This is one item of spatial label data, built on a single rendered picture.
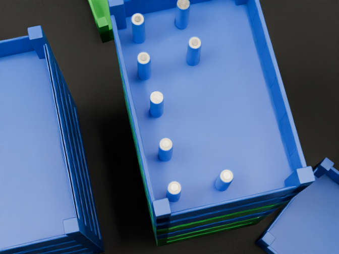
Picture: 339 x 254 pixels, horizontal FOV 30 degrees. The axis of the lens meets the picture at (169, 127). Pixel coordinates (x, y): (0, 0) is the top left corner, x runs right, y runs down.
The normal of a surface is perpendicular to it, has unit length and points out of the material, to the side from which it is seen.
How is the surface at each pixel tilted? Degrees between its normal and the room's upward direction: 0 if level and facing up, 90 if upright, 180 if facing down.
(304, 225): 0
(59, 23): 0
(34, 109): 0
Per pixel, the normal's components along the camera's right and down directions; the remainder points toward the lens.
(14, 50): 0.22, 0.94
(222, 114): 0.01, -0.25
